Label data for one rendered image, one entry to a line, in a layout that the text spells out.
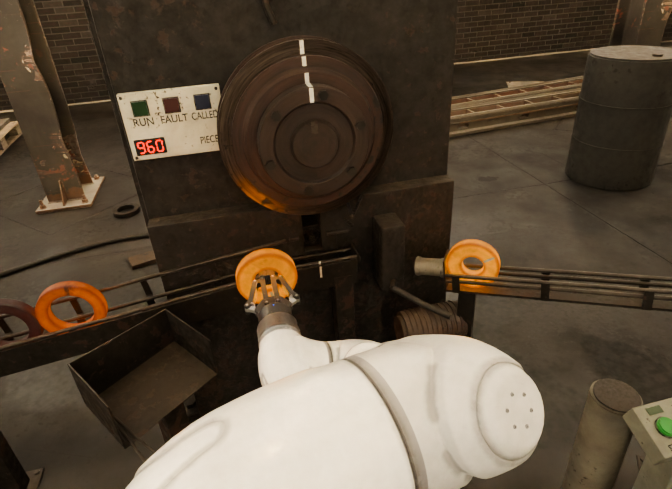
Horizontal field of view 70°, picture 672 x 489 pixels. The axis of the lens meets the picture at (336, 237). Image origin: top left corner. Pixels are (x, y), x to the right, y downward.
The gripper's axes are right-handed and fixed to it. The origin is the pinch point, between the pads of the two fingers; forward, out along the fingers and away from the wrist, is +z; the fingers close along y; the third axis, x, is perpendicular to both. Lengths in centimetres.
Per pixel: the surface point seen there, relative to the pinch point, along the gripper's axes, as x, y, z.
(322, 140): 27.7, 18.9, 11.9
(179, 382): -23.5, -25.9, -8.0
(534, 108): -87, 292, 310
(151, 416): -23.9, -32.2, -16.4
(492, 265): -13, 64, 1
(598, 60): -9, 238, 178
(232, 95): 38.3, -0.8, 21.8
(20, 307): -13, -67, 22
